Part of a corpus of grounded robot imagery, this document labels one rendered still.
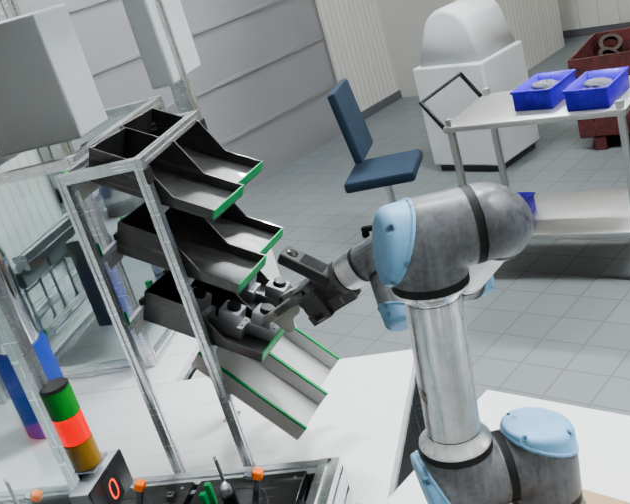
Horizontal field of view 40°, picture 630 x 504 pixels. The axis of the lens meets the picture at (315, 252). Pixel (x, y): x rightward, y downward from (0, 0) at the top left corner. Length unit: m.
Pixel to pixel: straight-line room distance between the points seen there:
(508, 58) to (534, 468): 4.94
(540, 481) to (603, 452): 0.44
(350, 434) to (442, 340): 0.84
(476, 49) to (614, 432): 4.32
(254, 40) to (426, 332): 6.39
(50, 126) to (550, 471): 1.86
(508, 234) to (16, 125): 1.88
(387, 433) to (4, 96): 1.54
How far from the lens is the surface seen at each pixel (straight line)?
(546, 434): 1.42
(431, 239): 1.19
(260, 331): 1.83
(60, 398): 1.45
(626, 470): 1.82
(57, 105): 2.71
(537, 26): 9.13
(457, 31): 6.00
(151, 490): 1.95
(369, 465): 1.96
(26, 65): 2.72
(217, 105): 7.19
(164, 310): 1.83
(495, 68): 6.04
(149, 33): 3.10
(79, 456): 1.50
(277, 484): 1.80
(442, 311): 1.25
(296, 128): 7.81
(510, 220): 1.23
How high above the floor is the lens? 1.99
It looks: 21 degrees down
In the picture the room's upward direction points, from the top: 17 degrees counter-clockwise
